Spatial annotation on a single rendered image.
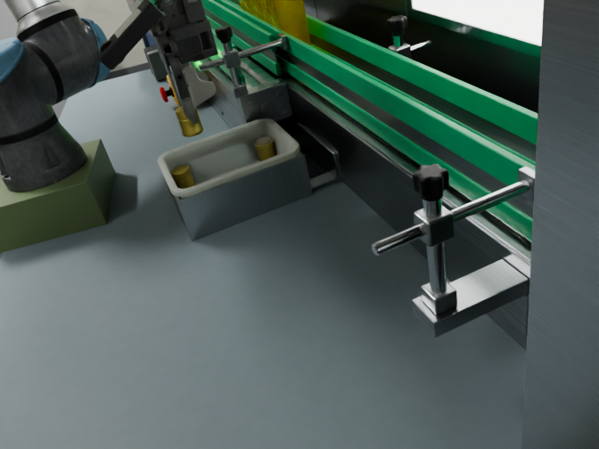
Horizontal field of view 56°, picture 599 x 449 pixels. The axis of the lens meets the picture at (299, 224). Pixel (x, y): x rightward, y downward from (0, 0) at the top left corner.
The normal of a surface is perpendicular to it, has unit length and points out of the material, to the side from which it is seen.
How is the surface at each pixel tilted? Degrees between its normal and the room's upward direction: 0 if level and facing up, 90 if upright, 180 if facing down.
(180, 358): 0
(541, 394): 90
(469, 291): 0
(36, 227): 90
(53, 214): 90
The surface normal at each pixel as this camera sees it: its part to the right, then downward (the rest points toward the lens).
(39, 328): -0.19, -0.80
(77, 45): 0.66, -0.07
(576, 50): -0.91, 0.36
